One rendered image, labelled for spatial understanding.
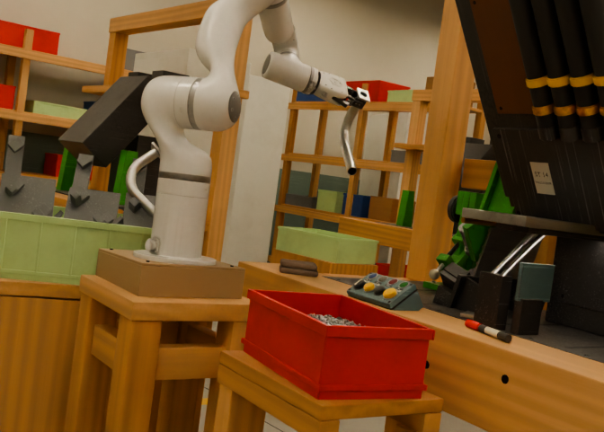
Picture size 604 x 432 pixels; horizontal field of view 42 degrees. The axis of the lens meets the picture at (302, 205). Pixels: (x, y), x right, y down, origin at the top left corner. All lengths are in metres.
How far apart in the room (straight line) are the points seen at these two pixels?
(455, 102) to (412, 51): 9.12
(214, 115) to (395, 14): 9.66
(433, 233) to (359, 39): 8.56
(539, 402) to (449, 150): 1.22
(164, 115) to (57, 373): 0.76
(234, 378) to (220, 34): 0.82
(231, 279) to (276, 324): 0.41
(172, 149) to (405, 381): 0.77
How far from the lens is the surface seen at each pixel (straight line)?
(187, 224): 1.78
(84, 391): 1.93
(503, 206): 1.75
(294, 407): 1.31
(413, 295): 1.67
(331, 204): 8.28
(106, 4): 8.92
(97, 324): 1.89
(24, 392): 2.19
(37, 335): 2.15
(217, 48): 1.86
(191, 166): 1.78
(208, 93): 1.77
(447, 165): 2.44
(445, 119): 2.44
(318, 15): 10.44
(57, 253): 2.13
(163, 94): 1.81
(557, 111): 1.48
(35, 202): 2.39
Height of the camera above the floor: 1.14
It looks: 2 degrees down
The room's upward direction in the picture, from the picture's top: 8 degrees clockwise
